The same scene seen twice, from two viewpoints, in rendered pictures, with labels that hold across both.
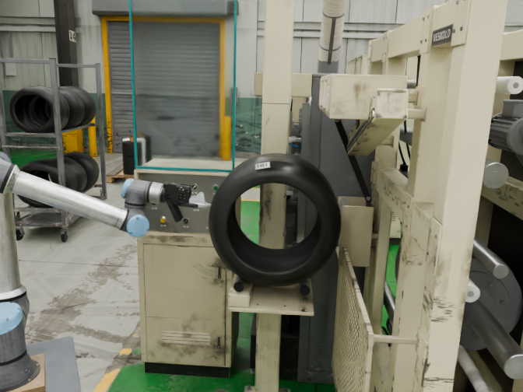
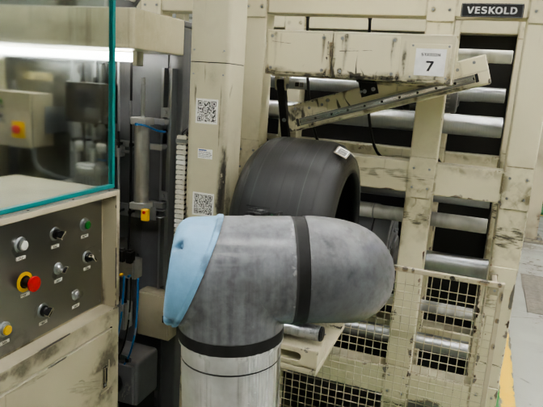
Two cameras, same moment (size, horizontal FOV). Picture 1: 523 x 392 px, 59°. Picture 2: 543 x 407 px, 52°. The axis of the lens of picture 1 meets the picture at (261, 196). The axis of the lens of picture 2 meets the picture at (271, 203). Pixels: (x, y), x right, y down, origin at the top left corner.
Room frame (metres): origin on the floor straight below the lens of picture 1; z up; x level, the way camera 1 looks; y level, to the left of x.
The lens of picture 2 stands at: (1.58, 1.58, 1.60)
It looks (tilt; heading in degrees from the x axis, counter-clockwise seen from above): 12 degrees down; 286
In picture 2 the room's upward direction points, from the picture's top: 4 degrees clockwise
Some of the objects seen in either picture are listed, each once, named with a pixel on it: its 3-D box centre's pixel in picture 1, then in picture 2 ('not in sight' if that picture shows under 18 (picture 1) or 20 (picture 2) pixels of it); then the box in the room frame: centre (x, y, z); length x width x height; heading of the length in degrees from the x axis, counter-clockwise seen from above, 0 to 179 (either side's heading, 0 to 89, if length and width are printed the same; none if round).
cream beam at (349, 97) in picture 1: (355, 95); (362, 58); (1.86, -0.35, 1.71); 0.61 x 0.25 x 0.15; 177
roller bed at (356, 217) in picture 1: (352, 230); not in sight; (2.20, -0.46, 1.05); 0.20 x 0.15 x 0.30; 177
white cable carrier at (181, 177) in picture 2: not in sight; (184, 207); (2.34, -0.04, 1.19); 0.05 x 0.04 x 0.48; 87
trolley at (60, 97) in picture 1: (58, 146); not in sight; (5.39, 2.38, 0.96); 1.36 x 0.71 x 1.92; 176
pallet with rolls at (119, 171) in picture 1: (136, 155); not in sight; (8.40, 2.30, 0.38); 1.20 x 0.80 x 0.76; 4
